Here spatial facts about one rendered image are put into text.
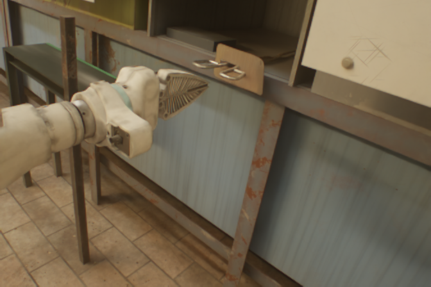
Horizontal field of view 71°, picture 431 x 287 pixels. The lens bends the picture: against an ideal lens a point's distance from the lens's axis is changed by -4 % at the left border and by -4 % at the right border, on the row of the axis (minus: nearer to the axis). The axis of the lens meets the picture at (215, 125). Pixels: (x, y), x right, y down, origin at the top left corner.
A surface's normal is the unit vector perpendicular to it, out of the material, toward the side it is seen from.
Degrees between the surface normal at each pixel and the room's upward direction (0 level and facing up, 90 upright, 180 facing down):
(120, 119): 8
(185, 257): 0
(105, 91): 31
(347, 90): 90
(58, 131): 70
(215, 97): 90
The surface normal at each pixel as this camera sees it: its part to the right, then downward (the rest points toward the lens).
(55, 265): 0.14, -0.89
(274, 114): -0.63, 0.26
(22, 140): 0.87, -0.07
